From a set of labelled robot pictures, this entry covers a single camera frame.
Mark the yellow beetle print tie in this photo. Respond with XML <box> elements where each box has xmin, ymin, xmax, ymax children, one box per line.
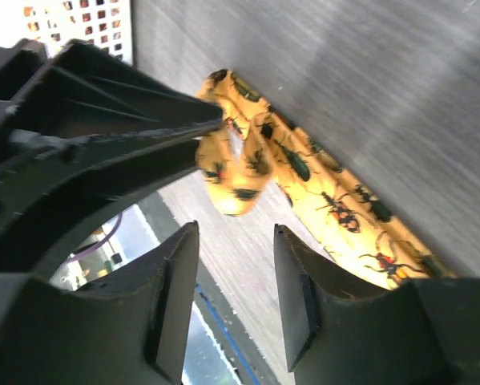
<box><xmin>196</xmin><ymin>69</ymin><xmax>453</xmax><ymax>290</ymax></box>

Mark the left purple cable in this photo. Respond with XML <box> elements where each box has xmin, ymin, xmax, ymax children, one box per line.
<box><xmin>65</xmin><ymin>212</ymin><xmax>124</xmax><ymax>265</ymax></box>

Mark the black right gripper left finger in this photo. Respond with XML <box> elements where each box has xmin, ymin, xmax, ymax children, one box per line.
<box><xmin>0</xmin><ymin>222</ymin><xmax>199</xmax><ymax>384</ymax></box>

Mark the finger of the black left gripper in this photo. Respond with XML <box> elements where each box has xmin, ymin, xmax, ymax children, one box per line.
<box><xmin>0</xmin><ymin>131</ymin><xmax>198</xmax><ymax>277</ymax></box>
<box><xmin>0</xmin><ymin>39</ymin><xmax>222</xmax><ymax>139</ymax></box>

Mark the white perforated plastic basket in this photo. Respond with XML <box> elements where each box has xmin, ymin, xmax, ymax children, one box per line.
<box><xmin>0</xmin><ymin>0</ymin><xmax>133</xmax><ymax>65</ymax></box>

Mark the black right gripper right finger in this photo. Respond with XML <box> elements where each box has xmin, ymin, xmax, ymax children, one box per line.
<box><xmin>273</xmin><ymin>225</ymin><xmax>480</xmax><ymax>384</ymax></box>

